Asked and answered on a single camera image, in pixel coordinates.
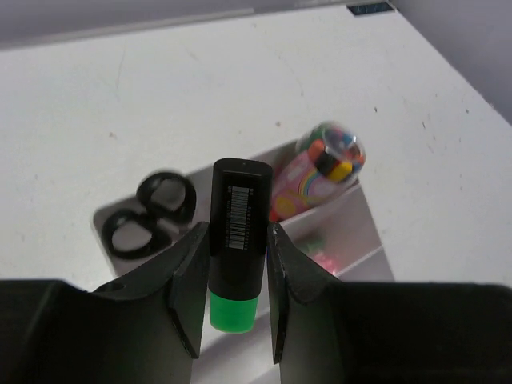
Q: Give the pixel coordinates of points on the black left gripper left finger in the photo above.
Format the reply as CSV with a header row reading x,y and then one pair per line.
x,y
143,327

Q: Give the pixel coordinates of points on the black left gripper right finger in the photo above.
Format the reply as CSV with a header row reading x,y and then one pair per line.
x,y
325,330

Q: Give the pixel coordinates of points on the black handled scissors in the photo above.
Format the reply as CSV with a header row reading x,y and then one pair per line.
x,y
153,213

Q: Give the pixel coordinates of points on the black green highlighter marker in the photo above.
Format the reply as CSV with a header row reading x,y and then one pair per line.
x,y
239,217

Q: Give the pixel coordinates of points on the marker tube with pink cap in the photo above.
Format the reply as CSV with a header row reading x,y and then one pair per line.
x,y
327,159

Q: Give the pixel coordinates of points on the white right organizer box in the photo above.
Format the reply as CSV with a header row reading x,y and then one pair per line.
x,y
353,251

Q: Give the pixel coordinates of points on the white organizer box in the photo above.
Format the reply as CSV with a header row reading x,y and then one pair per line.
x,y
171,196
353,251

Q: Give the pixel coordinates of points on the white left organizer box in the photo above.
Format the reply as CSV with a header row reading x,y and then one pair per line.
x,y
171,196

